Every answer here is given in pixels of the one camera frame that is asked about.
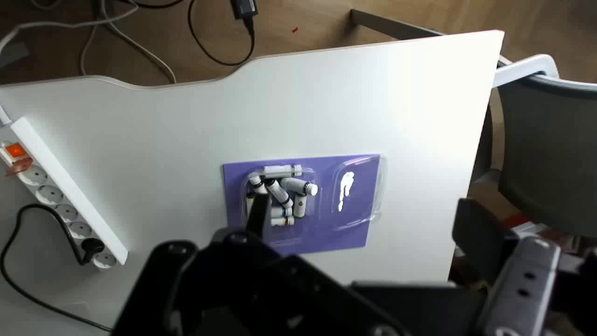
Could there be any white floor cable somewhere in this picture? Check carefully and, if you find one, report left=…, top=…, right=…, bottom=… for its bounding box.
left=0, top=0, right=181, bottom=86

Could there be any grey office chair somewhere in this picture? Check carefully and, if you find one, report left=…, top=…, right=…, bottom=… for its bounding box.
left=489, top=53, right=597, bottom=241

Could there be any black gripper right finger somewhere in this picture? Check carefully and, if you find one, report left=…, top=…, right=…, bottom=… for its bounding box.
left=209, top=191, right=409, bottom=336

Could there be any small white bottle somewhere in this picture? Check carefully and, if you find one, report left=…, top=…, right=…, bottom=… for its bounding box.
left=262, top=163, right=295, bottom=180
left=282, top=178, right=321, bottom=198

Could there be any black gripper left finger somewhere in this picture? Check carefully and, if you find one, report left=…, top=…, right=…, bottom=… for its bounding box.
left=111, top=239, right=202, bottom=336

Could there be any black plug with cable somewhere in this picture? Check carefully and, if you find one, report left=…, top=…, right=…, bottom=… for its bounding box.
left=0, top=202, right=109, bottom=335

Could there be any black power adapter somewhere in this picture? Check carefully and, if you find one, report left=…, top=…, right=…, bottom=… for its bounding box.
left=230, top=0, right=260, bottom=21

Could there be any white power strip orange switch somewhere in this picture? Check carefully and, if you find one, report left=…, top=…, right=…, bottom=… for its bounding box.
left=0, top=114, right=131, bottom=271

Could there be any clear plastic blister container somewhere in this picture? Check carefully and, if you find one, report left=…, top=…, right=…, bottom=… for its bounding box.
left=221, top=148, right=389, bottom=256

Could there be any thin black floor cable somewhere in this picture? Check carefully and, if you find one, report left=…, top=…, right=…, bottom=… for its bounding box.
left=185, top=0, right=258, bottom=69

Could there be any grey power strip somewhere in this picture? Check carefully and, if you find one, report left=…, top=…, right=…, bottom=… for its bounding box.
left=476, top=236, right=564, bottom=336

